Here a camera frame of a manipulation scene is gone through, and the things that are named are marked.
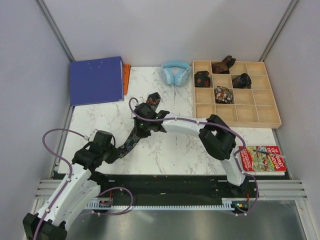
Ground white cable duct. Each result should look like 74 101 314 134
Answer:
84 199 248 211

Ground blue ring binder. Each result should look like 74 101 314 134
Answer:
69 56 124 106

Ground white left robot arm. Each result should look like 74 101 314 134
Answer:
22 130 116 240

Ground red children's book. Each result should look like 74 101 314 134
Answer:
238 145 287 176

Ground wooden compartment tray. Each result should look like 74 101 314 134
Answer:
192 60 282 129

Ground orange perforated plastic piece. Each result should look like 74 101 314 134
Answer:
123 64 131 95

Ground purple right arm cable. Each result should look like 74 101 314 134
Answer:
128 97 260 218

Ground red white patterned rolled tie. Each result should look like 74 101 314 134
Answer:
214 86 234 104

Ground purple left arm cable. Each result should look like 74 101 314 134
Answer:
32 127 135 240

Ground black glossy rolled tie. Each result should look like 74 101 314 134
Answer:
232 73 252 89

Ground light blue headphones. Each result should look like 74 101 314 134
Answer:
160 61 191 87

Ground dark orange-dotted rolled tie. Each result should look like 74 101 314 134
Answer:
194 70 211 88

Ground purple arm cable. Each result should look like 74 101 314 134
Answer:
128 97 260 218
32 127 135 240

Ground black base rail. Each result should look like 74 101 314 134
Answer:
97 174 261 207

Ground brown patterned rolled tie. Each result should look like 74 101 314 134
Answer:
211 55 236 74

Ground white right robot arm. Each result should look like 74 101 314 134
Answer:
131 103 247 197

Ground navy floral necktie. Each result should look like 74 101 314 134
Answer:
115 92 161 160

